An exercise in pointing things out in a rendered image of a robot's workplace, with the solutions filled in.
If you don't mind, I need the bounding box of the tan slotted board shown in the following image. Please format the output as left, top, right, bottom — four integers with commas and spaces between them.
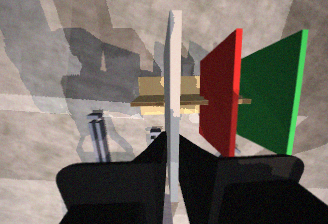
130, 76, 252, 115

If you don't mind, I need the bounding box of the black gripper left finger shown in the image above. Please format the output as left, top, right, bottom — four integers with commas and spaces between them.
55, 131, 167, 224

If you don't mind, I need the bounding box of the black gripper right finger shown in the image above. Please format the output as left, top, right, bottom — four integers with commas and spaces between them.
178, 134, 304, 224

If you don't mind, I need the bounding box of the green board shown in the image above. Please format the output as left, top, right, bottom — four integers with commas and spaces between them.
236, 30, 309, 155

